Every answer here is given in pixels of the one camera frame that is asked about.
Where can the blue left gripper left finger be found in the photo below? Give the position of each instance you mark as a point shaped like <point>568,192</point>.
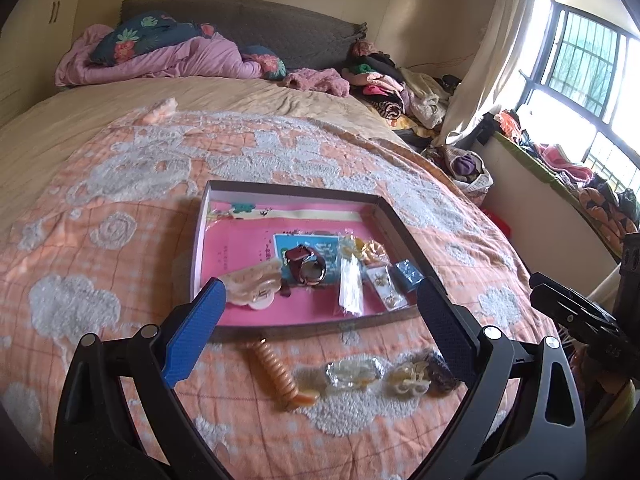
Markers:
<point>188,328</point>

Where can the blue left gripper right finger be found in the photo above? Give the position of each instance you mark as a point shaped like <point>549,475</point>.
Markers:
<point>447,324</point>

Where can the white flower hair clip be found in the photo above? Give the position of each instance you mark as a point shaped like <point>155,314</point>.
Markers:
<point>410,378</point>

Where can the clear bag of earrings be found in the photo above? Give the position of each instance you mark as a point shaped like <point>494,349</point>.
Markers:
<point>381,280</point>

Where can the cream hair claw clip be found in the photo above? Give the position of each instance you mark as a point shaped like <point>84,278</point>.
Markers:
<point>255,286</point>

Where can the clear hair clip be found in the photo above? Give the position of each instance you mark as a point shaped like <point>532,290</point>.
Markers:
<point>354,372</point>

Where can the small blue box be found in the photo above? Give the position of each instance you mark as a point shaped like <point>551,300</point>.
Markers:
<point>407,276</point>

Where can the brown shallow cardboard box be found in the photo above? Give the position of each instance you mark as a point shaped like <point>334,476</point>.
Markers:
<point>241,224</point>

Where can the orange white patterned quilt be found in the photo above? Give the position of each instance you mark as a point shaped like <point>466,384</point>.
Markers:
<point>320,366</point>

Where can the floral fabric bag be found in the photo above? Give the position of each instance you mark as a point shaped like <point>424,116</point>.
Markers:
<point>465,168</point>

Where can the pile of clothes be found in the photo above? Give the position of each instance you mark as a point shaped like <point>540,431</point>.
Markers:
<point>405,99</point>

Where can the cream curtain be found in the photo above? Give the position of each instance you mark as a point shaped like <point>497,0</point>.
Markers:
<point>491,69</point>

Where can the window with metal grille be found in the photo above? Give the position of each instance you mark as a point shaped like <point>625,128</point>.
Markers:
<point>580,85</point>

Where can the pink crumpled blanket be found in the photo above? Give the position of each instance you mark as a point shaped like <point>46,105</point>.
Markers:
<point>199,56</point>

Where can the pink fuzzy garment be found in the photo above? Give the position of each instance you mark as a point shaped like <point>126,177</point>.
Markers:
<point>326,81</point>

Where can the dark floral pillow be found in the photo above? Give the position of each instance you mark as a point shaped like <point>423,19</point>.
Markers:
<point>152,30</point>

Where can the dark grey headboard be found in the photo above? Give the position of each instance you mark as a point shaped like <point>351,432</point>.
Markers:
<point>299,37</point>

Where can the cream wardrobe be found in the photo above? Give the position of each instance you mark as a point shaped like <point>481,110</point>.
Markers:
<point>33,40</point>

